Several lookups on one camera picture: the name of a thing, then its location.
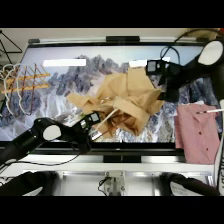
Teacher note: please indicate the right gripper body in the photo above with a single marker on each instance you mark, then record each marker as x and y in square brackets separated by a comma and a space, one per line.
[169, 87]

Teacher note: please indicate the tan shirt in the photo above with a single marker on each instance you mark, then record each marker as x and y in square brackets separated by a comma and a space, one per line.
[133, 96]

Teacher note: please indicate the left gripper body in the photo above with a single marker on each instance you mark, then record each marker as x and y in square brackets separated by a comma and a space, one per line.
[87, 128]

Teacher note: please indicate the silver frame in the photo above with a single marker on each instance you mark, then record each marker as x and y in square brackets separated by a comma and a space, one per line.
[113, 173]

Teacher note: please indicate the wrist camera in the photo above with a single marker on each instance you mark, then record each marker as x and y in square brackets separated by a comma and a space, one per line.
[94, 117]
[152, 66]

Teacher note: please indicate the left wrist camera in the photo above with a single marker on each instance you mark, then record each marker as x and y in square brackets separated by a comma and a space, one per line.
[94, 117]

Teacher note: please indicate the white clothes hanger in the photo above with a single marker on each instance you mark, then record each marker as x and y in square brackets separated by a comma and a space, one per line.
[210, 110]

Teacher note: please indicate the heap of brown clothes hangers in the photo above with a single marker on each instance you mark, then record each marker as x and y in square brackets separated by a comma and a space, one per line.
[25, 83]

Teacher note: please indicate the pink shirt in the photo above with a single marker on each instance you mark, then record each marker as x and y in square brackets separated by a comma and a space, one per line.
[196, 133]

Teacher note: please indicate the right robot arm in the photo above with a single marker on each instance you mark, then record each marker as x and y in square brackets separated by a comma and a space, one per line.
[203, 66]

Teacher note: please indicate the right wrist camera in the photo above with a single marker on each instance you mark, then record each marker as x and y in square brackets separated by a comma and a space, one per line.
[152, 66]

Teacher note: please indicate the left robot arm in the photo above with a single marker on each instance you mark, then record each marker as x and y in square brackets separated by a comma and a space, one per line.
[30, 136]

